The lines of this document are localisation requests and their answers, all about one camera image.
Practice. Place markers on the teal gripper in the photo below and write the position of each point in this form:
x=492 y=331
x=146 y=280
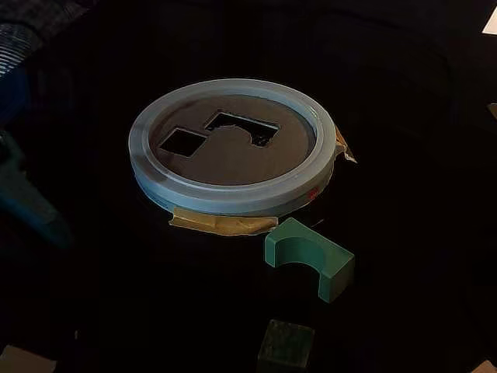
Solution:
x=24 y=194

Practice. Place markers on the teal U shaped block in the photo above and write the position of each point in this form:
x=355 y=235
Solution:
x=334 y=279

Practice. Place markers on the round white shape sorter lid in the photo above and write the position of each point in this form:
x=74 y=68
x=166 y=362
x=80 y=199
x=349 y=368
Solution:
x=233 y=171

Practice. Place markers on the small wooden block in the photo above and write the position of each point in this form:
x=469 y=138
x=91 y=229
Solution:
x=487 y=367

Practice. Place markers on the large beige tape piece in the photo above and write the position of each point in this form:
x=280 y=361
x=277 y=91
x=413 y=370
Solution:
x=23 y=361

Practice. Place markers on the long masking tape strip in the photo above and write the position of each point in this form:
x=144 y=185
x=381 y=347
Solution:
x=217 y=224

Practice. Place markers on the green wooden cube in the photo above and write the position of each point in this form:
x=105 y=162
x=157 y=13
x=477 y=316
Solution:
x=285 y=346

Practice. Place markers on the black table cloth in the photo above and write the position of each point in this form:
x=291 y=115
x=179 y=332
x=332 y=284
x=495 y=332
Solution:
x=407 y=252

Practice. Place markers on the small beige tape piece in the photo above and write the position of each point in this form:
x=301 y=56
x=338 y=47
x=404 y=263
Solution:
x=493 y=112

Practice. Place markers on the white paper sheet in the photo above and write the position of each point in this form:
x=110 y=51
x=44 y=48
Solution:
x=491 y=21

